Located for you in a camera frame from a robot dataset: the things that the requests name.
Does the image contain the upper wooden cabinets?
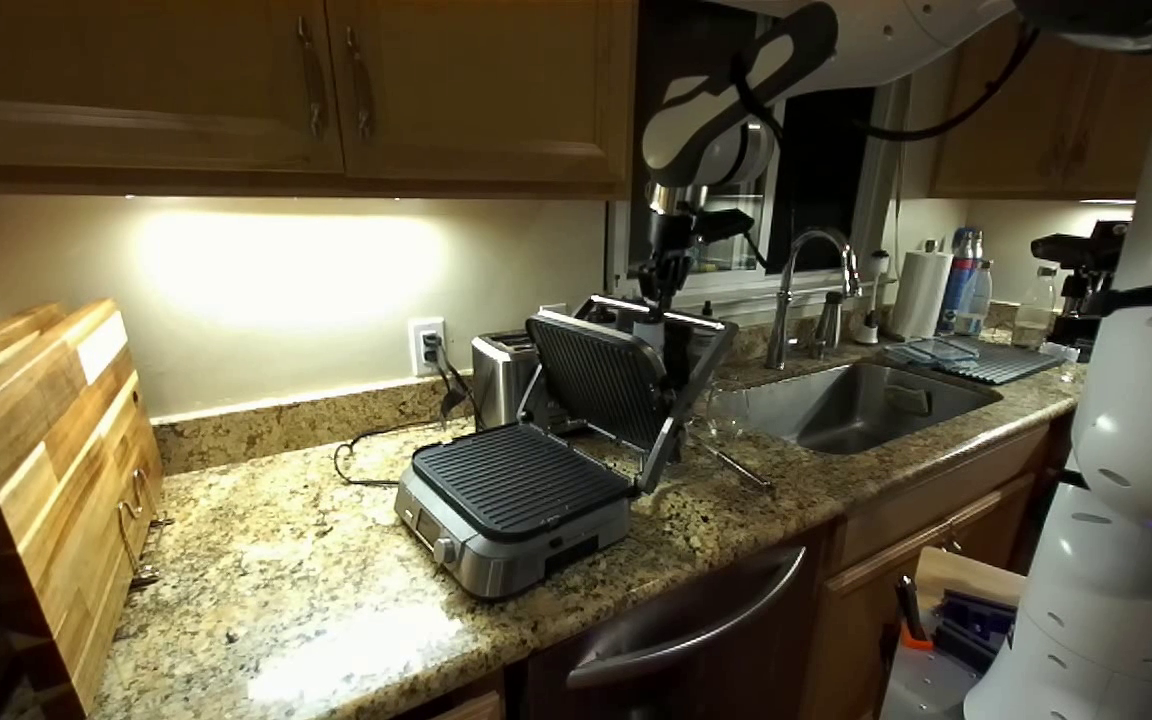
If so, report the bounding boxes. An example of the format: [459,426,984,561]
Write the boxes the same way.
[0,0,638,194]

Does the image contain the lower wooden drawers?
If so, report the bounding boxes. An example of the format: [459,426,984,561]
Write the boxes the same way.
[796,419,1065,720]

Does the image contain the black power cable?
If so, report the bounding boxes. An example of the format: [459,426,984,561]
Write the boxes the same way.
[329,347,477,490]

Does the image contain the dishwasher with curved handle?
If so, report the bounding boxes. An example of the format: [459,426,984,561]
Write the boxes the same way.
[509,544,821,720]

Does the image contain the chrome kitchen faucet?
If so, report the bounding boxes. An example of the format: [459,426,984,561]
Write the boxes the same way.
[764,228,859,367]

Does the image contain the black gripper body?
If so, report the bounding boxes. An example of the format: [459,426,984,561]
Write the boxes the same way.
[638,182,752,306]

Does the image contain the stainless steel toaster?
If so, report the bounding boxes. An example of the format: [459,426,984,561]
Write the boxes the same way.
[473,331,537,426]

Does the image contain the stainless steel sink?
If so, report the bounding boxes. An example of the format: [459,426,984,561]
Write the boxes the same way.
[714,359,996,457]

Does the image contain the black coffee machine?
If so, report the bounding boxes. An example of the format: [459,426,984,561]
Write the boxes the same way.
[1031,220,1128,356]

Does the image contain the white wall outlet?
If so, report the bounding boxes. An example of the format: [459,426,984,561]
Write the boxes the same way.
[406,314,442,374]

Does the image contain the paper towel roll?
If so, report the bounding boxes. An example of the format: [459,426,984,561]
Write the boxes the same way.
[889,252,953,338]

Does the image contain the blue metal bottle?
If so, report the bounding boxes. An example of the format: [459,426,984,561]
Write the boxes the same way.
[941,225,988,334]

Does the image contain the wooden cutting board stack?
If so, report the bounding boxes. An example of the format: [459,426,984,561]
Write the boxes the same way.
[0,298,161,720]

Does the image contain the silver sandwich maker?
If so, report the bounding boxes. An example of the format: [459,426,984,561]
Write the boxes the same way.
[395,295,736,598]

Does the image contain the window with white frame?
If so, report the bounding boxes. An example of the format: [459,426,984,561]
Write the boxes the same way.
[677,88,894,295]

